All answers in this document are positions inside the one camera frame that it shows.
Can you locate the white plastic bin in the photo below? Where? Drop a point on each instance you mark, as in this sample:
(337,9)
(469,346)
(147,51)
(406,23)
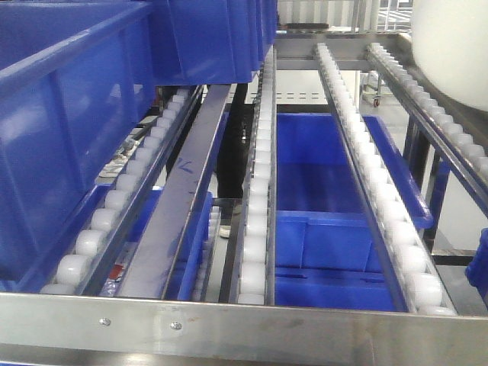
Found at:
(449,41)

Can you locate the blue crate on lower shelf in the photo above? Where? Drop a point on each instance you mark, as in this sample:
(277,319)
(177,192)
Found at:
(324,250)

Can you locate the steel front shelf beam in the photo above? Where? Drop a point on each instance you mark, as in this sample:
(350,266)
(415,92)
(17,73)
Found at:
(68,330)

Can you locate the person legs black trousers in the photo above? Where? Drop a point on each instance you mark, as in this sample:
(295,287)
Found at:
(231,163)

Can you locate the white roller track centre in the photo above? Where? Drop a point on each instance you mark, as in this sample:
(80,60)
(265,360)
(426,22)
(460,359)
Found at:
(256,274)

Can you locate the white roller track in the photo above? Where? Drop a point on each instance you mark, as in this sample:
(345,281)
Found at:
(414,282)
(444,127)
(256,274)
(85,267)

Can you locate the blue crate upper middle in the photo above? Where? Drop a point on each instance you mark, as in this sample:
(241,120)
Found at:
(210,42)

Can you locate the white roller track far left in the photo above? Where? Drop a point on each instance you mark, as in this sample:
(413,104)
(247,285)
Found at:
(85,267)

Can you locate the large blue crate near left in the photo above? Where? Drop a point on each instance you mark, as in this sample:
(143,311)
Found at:
(75,79)

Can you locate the white roller track far right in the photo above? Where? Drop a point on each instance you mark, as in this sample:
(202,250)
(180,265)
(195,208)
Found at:
(444,127)

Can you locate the blue crate edge far right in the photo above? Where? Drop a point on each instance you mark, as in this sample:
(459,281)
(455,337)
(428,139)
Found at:
(476,271)

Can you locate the flat steel divider rail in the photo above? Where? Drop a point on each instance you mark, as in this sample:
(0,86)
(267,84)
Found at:
(182,197)

